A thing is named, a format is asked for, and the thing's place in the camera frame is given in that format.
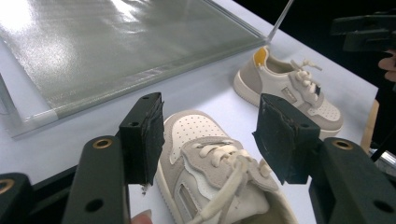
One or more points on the beige white sneaker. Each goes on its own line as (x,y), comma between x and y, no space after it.
(280,84)
(214,174)

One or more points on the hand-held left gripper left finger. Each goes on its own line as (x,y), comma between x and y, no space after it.
(102,174)

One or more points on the wooden board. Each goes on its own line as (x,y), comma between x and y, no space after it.
(370,124)

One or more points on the clear plastic rod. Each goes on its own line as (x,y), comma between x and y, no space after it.
(280,21)

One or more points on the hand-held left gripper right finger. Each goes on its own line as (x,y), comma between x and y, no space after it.
(345,183)

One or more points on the metal stand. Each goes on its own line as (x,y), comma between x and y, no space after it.
(384,158)

